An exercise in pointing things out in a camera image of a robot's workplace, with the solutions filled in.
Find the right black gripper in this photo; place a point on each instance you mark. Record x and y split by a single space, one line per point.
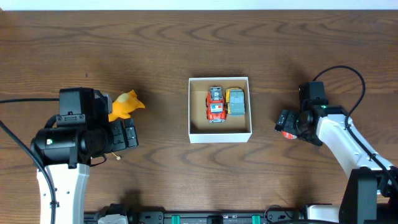
286 120

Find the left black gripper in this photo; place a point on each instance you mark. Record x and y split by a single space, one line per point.
123 134

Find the red ball toy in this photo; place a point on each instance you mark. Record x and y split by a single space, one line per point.
289 135

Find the yellow grey toy truck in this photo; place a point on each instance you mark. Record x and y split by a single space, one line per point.
235 101

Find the red toy fire truck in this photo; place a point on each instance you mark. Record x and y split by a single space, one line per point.
215 109

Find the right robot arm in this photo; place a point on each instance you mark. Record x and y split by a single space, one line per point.
371 192

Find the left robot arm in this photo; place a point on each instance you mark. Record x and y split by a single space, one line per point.
66 153

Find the cream pellet drum toy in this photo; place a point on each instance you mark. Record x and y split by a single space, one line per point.
116 156

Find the orange rubber animal toy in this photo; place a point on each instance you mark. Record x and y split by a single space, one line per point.
124 105

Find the white cardboard box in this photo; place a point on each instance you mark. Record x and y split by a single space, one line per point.
234 129

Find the black mounting rail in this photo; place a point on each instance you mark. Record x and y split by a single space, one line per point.
119 213

